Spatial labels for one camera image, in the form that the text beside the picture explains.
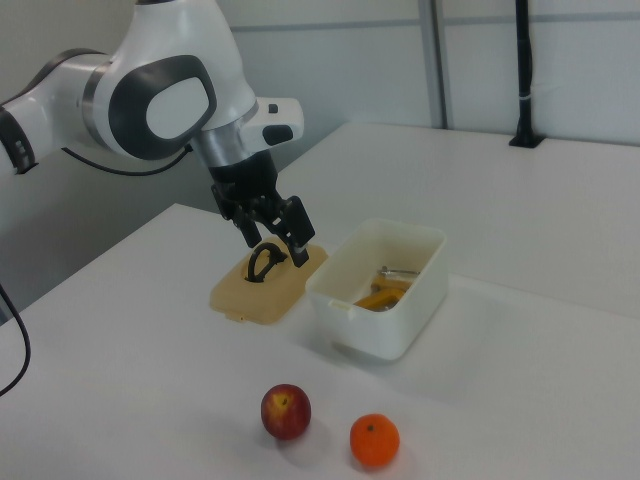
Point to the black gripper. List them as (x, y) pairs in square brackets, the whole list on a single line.
[(245, 182)]

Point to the orange fruit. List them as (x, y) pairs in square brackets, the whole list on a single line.
[(375, 441)]

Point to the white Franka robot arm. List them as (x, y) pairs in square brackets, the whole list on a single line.
[(165, 55)]

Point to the white plastic container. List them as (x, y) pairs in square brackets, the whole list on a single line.
[(395, 330)]

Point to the yellow tool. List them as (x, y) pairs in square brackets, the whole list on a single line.
[(380, 300)]

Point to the silver metal tool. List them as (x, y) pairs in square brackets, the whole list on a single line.
[(400, 272)]

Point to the red apple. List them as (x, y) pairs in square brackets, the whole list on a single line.
[(286, 412)]

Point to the black pole with base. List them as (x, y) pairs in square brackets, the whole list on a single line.
[(525, 75)]

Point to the grey partition post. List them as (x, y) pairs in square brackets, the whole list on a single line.
[(436, 65)]

